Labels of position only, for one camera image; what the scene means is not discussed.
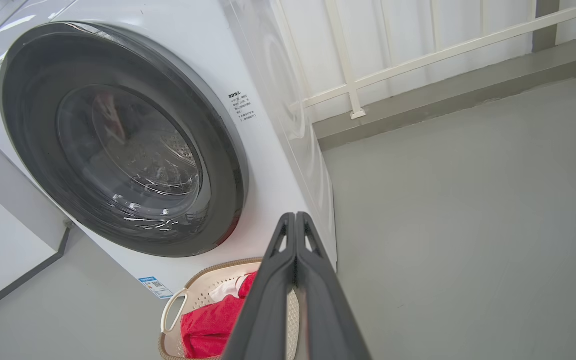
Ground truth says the white front-load washing machine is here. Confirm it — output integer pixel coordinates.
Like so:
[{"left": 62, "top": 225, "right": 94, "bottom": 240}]
[{"left": 0, "top": 0, "right": 339, "bottom": 301}]

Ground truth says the red and white garment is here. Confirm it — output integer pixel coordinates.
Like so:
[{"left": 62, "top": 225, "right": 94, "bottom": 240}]
[{"left": 180, "top": 272, "right": 260, "bottom": 360}]

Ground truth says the black text notice sticker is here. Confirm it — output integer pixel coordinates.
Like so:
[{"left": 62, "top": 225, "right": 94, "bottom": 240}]
[{"left": 226, "top": 90, "right": 258, "bottom": 124}]

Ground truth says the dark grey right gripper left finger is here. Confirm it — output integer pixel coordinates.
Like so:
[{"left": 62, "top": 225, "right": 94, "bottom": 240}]
[{"left": 221, "top": 212, "right": 298, "bottom": 360}]

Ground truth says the cream laundry basket brown rim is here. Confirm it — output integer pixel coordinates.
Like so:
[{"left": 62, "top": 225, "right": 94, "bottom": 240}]
[{"left": 157, "top": 257, "right": 302, "bottom": 360}]

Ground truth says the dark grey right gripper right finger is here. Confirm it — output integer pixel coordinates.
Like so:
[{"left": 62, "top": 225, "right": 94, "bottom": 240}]
[{"left": 295, "top": 211, "right": 373, "bottom": 360}]

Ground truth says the dark grey glass washer door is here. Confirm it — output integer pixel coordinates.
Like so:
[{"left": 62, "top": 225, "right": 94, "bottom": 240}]
[{"left": 0, "top": 21, "right": 250, "bottom": 259}]

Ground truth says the white metal railing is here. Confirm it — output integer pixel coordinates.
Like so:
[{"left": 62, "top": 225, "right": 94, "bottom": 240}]
[{"left": 272, "top": 0, "right": 576, "bottom": 121}]

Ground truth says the blue energy label sticker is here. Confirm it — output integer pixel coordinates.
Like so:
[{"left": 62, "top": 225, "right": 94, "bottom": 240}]
[{"left": 137, "top": 275, "right": 175, "bottom": 300}]

